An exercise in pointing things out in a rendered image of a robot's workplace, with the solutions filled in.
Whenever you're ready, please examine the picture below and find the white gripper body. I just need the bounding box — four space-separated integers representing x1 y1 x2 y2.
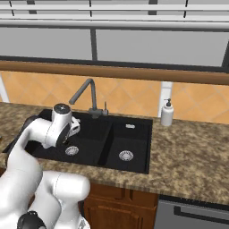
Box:
69 116 81 135

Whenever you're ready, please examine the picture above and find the silver sink drain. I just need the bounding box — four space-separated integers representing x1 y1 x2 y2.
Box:
64 145 81 157
118 149 135 162

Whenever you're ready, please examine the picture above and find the grey sink tap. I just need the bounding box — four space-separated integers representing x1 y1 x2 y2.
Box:
68 78 109 120

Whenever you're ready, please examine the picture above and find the black double sink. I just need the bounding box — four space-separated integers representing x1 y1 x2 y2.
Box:
3 108 154 175

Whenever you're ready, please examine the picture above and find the grey tap lever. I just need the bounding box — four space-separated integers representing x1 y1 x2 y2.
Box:
102 101 109 117

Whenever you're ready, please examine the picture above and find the wooden window sill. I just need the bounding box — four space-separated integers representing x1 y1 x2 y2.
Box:
0 60 229 86

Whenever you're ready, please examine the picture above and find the wooden cupboard panel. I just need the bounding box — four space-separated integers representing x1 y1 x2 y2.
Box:
89 182 159 208

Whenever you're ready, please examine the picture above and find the white soap dispenser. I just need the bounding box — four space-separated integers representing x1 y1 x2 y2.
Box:
160 98 175 127

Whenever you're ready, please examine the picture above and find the wooden cupboard door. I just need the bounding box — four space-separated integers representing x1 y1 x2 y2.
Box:
83 199 157 229

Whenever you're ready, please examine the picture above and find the grey framed window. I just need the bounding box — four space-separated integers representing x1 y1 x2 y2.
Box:
0 0 229 73

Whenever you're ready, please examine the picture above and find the grey dishwasher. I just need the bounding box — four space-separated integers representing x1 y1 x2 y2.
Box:
153 194 229 229

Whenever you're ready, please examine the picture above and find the black dishwasher handle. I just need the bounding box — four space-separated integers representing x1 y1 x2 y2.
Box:
174 205 229 225

